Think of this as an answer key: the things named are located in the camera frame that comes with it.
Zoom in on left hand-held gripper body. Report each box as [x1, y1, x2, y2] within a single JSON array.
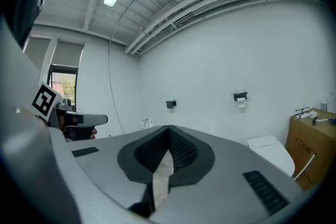
[[31, 81, 92, 141]]

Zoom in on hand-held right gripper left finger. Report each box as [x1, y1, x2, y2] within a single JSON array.
[[67, 125, 170, 218]]

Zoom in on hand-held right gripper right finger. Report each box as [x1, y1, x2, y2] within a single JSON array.
[[151, 125, 304, 224]]

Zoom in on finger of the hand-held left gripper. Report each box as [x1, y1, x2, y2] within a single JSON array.
[[78, 113, 109, 128]]

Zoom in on white boxy smart toilet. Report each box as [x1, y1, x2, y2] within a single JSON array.
[[247, 135, 295, 178]]

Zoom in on black toilet paper holder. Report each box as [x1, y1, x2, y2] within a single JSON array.
[[233, 90, 248, 103]]

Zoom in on black-framed window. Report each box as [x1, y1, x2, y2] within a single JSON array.
[[47, 64, 79, 113]]

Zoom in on grey roller blind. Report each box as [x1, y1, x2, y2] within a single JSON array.
[[23, 36, 52, 71], [52, 39, 85, 68]]

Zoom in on white plastic pipe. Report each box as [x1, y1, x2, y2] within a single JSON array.
[[293, 154, 317, 182]]

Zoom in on large brown cardboard box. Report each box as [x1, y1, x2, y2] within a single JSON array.
[[285, 108, 336, 191]]

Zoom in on assorted plumbing fittings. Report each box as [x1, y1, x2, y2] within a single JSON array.
[[295, 91, 336, 126]]

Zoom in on white ceiling pipe run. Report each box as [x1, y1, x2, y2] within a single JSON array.
[[123, 0, 326, 55]]

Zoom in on thin grey hanging cable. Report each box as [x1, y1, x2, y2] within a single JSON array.
[[107, 30, 125, 135]]

